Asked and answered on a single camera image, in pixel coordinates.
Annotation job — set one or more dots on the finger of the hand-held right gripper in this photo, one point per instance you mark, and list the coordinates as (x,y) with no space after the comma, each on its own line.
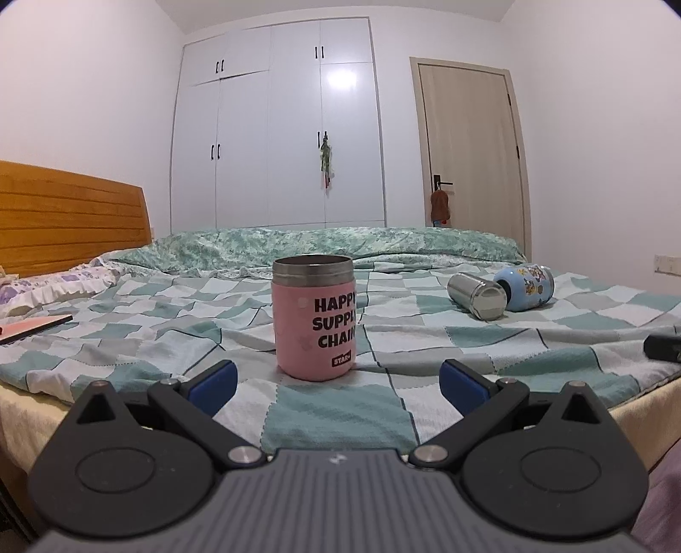
(664,349)

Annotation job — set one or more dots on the wooden headboard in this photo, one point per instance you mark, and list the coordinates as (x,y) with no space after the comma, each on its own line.
(64,218)

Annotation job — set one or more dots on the green floral quilt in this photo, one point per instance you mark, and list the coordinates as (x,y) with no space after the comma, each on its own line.
(276,242)

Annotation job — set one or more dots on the white wardrobe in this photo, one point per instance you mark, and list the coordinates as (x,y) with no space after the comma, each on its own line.
(276,133)

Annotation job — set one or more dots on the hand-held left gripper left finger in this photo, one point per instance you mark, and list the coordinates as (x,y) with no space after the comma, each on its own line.
(215,385)

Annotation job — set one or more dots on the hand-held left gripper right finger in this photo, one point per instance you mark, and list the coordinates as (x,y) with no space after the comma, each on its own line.
(460,385)

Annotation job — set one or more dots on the blue cartoon print bottle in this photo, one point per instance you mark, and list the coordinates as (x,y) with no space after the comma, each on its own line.
(529,287)

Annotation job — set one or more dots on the purple floral pillow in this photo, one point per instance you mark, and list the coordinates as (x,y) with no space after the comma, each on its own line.
(50,290)

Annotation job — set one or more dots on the beige door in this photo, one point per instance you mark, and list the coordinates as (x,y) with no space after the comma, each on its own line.
(468,133)

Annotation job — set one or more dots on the green hanging ornament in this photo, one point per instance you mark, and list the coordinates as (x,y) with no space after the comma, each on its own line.
(325,159)

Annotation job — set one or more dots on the red book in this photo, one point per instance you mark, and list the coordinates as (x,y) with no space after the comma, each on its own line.
(32,325)

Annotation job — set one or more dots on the pink cup with steel rim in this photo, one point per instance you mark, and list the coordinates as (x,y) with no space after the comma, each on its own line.
(298,340)

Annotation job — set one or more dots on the checked green white blanket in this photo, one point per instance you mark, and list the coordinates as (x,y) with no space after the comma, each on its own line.
(175,324)

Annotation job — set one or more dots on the stainless steel cup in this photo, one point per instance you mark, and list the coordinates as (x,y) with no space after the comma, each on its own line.
(468,290)

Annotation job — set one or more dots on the beige bed sheet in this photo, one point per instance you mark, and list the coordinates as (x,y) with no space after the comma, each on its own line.
(26,420)

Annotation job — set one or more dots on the pink cloth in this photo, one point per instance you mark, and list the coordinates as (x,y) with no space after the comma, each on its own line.
(662,510)

